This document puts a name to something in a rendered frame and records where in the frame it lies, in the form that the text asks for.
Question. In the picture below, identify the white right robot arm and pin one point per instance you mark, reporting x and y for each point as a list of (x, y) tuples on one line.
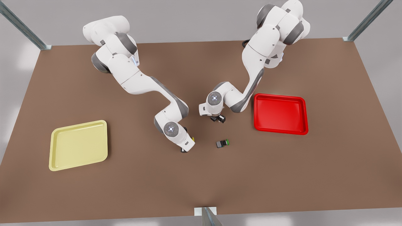
[(132, 75)]

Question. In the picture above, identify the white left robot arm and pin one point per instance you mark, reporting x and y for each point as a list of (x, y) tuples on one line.
[(267, 44)]

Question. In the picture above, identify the red tray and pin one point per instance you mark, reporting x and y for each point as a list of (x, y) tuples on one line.
[(280, 114)]

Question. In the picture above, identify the yellow tray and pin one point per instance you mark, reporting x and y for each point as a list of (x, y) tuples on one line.
[(78, 145)]

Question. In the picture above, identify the green push-button switch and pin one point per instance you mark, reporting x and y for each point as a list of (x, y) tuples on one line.
[(222, 143)]

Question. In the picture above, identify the silver frame post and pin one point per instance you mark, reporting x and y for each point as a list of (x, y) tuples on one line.
[(207, 216), (23, 26), (366, 22)]

